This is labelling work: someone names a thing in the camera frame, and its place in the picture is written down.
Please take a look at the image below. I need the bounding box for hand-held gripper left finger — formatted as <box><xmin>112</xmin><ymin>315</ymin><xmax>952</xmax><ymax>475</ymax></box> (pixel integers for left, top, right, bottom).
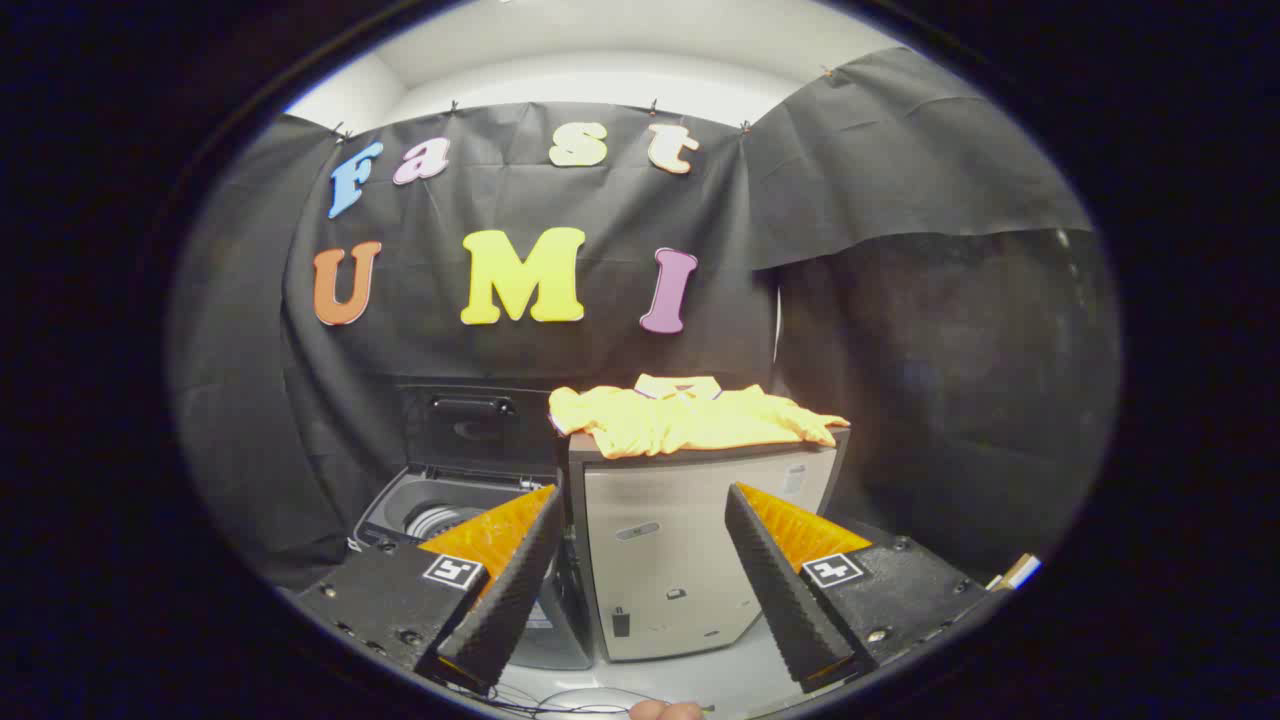
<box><xmin>293</xmin><ymin>484</ymin><xmax>565</xmax><ymax>696</ymax></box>

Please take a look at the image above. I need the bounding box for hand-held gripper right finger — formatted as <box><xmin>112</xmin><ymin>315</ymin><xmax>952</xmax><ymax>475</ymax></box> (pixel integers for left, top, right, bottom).
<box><xmin>724</xmin><ymin>482</ymin><xmax>993</xmax><ymax>695</ymax></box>

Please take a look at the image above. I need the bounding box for grey washing machine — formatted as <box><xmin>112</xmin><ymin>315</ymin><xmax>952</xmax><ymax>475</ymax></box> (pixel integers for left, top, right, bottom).
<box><xmin>350</xmin><ymin>465</ymin><xmax>596</xmax><ymax>671</ymax></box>

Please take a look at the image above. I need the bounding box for dark washing machine lid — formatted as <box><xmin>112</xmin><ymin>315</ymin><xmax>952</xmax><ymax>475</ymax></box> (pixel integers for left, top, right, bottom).
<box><xmin>400</xmin><ymin>385</ymin><xmax>561</xmax><ymax>477</ymax></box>

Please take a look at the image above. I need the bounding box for yellow shirt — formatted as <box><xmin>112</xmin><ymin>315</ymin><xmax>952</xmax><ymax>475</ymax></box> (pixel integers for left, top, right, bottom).
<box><xmin>548</xmin><ymin>374</ymin><xmax>851</xmax><ymax>461</ymax></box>

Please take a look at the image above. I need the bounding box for silver cabinet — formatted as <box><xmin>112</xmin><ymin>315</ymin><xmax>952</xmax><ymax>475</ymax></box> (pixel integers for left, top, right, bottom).
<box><xmin>565</xmin><ymin>425</ymin><xmax>853</xmax><ymax>663</ymax></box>

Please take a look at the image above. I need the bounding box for tan cardboard piece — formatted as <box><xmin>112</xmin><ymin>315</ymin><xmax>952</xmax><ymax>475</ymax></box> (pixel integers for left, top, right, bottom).
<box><xmin>985</xmin><ymin>553</ymin><xmax>1043</xmax><ymax>593</ymax></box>

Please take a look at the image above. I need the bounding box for black backdrop cloth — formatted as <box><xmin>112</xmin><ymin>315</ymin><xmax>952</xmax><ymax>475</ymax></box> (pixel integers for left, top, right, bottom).
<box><xmin>168</xmin><ymin>45</ymin><xmax>1121</xmax><ymax>591</ymax></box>

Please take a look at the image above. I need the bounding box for thin black cable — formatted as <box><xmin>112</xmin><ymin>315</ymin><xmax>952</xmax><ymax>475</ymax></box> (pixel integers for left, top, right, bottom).
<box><xmin>480</xmin><ymin>680</ymin><xmax>717</xmax><ymax>718</ymax></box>

